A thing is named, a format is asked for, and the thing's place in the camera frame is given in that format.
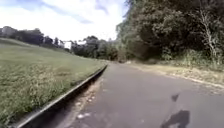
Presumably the grass slope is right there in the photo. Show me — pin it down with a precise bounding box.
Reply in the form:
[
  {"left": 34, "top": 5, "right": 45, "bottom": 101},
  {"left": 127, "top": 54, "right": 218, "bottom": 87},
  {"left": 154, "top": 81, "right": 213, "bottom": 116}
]
[{"left": 0, "top": 37, "right": 108, "bottom": 128}]

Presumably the row of dark trees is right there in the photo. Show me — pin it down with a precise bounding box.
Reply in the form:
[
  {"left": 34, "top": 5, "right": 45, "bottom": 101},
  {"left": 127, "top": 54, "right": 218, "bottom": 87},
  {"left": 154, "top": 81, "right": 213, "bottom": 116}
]
[{"left": 0, "top": 25, "right": 66, "bottom": 50}]

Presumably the grey building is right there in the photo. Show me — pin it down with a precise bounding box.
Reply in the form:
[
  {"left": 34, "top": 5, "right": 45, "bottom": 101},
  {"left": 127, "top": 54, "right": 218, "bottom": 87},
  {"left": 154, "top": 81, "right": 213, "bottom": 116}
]
[{"left": 0, "top": 26, "right": 18, "bottom": 38}]

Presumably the grey asphalt road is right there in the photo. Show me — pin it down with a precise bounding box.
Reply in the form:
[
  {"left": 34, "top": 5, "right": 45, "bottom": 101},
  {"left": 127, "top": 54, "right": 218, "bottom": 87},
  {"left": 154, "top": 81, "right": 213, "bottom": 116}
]
[{"left": 42, "top": 61, "right": 224, "bottom": 128}]

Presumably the wood of green trees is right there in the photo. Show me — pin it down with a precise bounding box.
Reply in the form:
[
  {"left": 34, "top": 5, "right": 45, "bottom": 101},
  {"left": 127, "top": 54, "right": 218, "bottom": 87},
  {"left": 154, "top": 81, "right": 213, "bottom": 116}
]
[{"left": 71, "top": 0, "right": 224, "bottom": 68}]

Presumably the dry grass verge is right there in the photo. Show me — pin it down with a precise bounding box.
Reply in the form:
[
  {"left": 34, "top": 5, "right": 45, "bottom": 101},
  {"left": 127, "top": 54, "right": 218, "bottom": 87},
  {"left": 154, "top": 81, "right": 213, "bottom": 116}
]
[{"left": 126, "top": 60, "right": 224, "bottom": 88}]

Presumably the grey concrete kerb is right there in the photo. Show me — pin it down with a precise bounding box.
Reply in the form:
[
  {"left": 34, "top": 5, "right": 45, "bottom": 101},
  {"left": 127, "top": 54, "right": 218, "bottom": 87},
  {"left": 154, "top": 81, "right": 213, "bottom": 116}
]
[{"left": 12, "top": 63, "right": 109, "bottom": 128}]

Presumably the white building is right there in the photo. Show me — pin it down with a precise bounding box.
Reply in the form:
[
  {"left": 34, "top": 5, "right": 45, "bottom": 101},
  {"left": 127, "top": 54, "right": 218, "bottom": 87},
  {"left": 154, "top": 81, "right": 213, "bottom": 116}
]
[{"left": 63, "top": 40, "right": 73, "bottom": 51}]

